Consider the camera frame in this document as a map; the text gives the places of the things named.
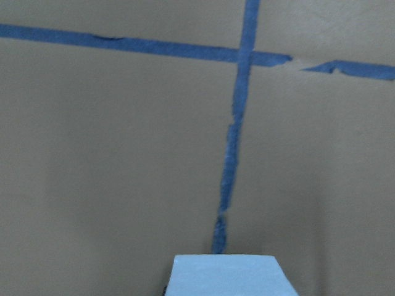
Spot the light blue foam block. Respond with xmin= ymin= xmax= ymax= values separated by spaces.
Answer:
xmin=165 ymin=255 xmax=297 ymax=296

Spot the brown paper table cover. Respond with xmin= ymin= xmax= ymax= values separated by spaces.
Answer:
xmin=1 ymin=1 xmax=394 ymax=295

